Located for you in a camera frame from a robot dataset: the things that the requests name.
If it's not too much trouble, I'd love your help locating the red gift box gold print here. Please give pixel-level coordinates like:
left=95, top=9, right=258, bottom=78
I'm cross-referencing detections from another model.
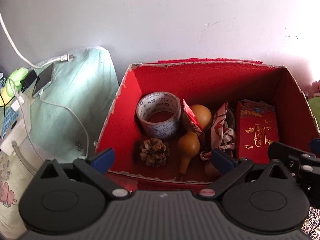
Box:
left=235, top=100, right=279, bottom=164

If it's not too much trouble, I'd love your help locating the patterned silk scarf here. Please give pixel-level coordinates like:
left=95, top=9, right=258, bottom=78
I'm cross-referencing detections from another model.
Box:
left=195, top=103, right=236, bottom=157

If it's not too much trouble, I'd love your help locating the orange calabash gourd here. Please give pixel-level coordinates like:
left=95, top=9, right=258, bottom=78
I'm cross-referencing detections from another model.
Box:
left=177, top=105, right=212, bottom=181

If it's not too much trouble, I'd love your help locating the brown pine cone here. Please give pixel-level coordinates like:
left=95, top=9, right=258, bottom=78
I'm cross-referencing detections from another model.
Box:
left=139, top=138, right=170, bottom=167

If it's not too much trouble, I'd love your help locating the green plush toy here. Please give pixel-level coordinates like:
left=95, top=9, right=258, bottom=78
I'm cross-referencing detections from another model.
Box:
left=308, top=96, right=320, bottom=127

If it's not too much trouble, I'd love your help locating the light green pillow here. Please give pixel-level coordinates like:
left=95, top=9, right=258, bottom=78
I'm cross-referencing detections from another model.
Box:
left=20, top=47, right=119, bottom=163

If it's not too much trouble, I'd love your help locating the pink plush toy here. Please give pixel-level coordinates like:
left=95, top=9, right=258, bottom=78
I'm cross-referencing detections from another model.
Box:
left=308, top=81, right=320, bottom=99

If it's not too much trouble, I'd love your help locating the red paper packet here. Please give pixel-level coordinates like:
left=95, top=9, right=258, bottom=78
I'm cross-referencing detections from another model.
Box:
left=182, top=99, right=203, bottom=135

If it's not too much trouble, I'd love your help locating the red cardboard box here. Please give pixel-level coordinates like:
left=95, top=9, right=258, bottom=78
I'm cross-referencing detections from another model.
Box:
left=97, top=59, right=319, bottom=191

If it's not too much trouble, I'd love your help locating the white power strip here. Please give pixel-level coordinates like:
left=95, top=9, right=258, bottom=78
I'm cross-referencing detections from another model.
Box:
left=1, top=93, right=31, bottom=156

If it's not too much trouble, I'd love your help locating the black smartphone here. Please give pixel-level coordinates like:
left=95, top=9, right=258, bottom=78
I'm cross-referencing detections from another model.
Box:
left=32, top=63, right=55, bottom=98

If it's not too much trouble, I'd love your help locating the black power adapter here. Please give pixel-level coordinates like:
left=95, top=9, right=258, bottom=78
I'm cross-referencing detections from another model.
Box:
left=20, top=70, right=37, bottom=90

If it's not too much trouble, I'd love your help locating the green plastic toy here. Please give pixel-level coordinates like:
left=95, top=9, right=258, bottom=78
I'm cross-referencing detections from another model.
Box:
left=1, top=68, right=29, bottom=107

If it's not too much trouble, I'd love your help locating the white charging cable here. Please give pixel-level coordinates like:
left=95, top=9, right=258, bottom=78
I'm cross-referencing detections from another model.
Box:
left=0, top=10, right=90, bottom=160

